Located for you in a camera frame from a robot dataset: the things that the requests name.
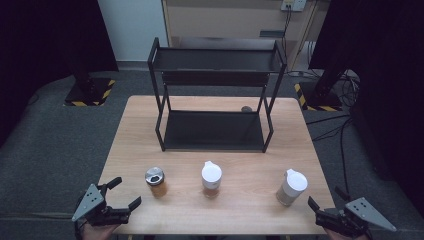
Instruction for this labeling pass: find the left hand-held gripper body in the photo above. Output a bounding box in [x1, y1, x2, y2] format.
[71, 182, 132, 228]

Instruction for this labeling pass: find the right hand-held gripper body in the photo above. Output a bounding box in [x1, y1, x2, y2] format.
[315, 196, 398, 239]

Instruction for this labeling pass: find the silver lid yellow spice jar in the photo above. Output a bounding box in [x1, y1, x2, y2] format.
[144, 166, 168, 198]

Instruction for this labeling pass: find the white lid orange spice jar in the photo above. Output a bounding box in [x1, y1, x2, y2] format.
[201, 160, 223, 199]

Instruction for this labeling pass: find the black metal shelf rack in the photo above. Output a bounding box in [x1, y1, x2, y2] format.
[147, 37, 288, 154]

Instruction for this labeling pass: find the person's right hand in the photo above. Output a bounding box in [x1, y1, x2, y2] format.
[324, 228, 370, 240]

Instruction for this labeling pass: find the person's left hand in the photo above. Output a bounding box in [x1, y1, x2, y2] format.
[81, 223, 120, 240]

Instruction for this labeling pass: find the white lid grey spice jar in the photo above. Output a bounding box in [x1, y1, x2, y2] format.
[275, 168, 309, 207]

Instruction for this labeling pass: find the black stand with striped base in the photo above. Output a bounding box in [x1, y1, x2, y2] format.
[294, 66, 348, 113]
[63, 49, 117, 108]

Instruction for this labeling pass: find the dark curtain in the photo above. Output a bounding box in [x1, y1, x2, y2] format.
[0, 0, 119, 148]
[308, 0, 424, 208]

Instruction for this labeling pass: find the beige wooden cabinet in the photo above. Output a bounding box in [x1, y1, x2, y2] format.
[161, 0, 331, 71]

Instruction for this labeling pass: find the black floor cable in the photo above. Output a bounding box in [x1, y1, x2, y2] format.
[305, 114, 351, 126]
[312, 119, 353, 198]

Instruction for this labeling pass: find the bundle of cables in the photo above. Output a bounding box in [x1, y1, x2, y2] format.
[338, 71, 362, 108]

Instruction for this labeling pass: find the black socket cable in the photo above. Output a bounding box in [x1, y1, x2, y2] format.
[281, 6, 293, 63]

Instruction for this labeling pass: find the white wall socket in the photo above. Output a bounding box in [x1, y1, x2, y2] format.
[280, 0, 307, 13]

